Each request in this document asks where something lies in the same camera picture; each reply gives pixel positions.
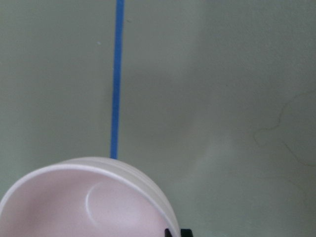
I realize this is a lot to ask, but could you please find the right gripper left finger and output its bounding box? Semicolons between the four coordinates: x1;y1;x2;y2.
164;229;171;237

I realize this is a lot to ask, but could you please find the pink bowl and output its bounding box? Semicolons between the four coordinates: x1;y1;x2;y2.
0;157;181;237

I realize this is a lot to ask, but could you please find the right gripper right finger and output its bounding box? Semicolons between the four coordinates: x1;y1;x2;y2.
180;229;193;237

